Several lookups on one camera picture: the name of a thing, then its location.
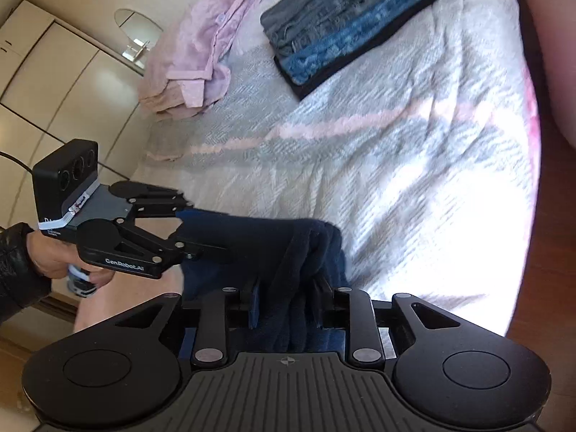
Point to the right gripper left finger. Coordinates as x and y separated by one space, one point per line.
220 312

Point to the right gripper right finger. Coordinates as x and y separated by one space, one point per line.
345 323

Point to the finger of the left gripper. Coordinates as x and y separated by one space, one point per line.
192 248
180 204

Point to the navy blue garment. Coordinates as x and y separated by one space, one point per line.
280 263

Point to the black jacket sleeve forearm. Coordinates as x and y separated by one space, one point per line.
21 284

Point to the folded dark clothes stack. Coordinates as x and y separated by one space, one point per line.
314 39

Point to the person's left hand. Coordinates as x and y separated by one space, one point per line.
52 258

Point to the pink crumpled garment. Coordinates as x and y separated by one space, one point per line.
184 73

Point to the cream wardrobe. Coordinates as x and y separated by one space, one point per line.
58 84

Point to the grey pink patterned bedspread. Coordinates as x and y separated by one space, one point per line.
425 152

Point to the round mirror on stand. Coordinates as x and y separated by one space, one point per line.
141 34

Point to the black camera box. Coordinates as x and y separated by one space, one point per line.
64 181

